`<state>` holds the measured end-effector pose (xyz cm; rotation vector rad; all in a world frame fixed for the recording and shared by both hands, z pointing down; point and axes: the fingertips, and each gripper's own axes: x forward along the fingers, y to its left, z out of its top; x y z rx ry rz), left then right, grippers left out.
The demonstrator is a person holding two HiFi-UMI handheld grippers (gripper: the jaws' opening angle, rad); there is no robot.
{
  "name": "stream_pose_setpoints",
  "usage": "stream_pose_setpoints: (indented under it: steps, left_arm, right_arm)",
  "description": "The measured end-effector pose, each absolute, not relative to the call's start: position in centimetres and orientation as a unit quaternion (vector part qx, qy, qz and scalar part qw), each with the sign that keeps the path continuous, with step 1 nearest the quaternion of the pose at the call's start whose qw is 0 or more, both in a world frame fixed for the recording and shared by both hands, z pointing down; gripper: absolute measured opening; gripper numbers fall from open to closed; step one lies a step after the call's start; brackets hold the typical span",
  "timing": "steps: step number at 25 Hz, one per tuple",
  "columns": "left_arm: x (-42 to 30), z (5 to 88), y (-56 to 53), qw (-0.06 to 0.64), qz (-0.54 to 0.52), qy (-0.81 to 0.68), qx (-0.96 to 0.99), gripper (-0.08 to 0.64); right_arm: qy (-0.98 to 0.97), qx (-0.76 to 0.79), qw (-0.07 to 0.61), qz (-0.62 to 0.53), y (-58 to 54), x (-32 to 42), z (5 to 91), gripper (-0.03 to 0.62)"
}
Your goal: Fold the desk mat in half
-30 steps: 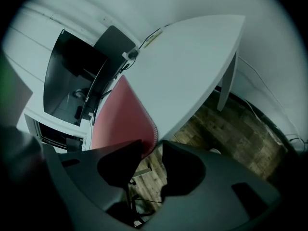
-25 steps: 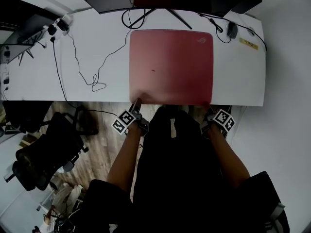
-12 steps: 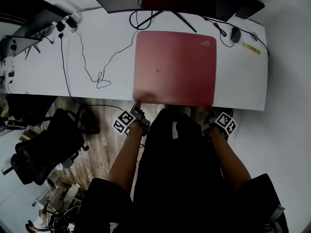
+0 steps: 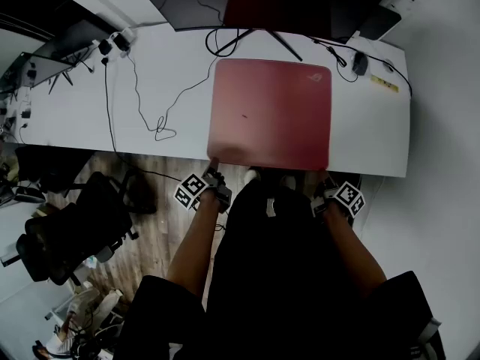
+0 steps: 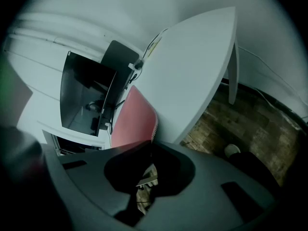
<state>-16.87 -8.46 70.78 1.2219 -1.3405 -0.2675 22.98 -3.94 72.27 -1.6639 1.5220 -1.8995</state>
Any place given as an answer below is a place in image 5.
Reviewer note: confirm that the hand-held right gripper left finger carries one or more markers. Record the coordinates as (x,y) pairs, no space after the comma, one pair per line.
(125,172)

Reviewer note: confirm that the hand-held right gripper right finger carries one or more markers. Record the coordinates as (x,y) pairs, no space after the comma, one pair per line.
(175,174)

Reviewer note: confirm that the red desk mat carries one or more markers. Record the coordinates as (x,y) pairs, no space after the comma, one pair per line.
(134,119)

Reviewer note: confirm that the person's white shoe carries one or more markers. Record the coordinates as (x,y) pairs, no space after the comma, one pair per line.
(232,149)

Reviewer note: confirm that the person's black clothing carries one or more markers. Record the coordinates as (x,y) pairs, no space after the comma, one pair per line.
(252,167)

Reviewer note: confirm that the black computer monitor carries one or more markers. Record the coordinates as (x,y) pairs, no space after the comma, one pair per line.
(81,93)

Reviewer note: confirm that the small white block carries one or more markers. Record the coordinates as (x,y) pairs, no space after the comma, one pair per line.
(131,66)

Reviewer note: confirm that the black power adapter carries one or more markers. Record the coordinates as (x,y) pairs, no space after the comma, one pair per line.
(138,64)

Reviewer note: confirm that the white desk leg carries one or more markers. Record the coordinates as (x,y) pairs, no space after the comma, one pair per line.
(233,76)

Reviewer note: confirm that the black flat panel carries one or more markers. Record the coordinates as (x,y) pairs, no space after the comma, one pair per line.
(120,56)

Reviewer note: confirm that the yellow sticker strip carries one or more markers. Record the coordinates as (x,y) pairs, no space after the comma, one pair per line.
(154,46)

